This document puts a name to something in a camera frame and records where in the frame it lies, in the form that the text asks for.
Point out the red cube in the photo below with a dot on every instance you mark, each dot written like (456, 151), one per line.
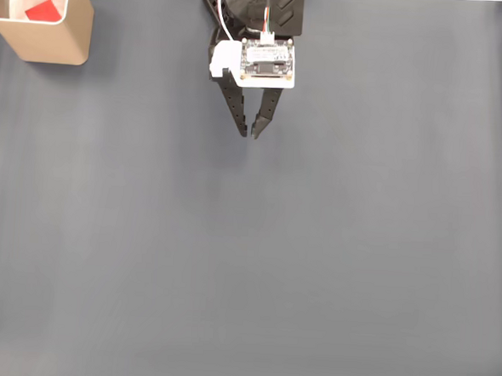
(42, 12)

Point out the beige open box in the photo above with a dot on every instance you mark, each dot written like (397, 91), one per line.
(51, 41)

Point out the grey table mat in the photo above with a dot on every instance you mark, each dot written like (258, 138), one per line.
(231, 238)

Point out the camera board on white mount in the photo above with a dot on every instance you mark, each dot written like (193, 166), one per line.
(267, 63)

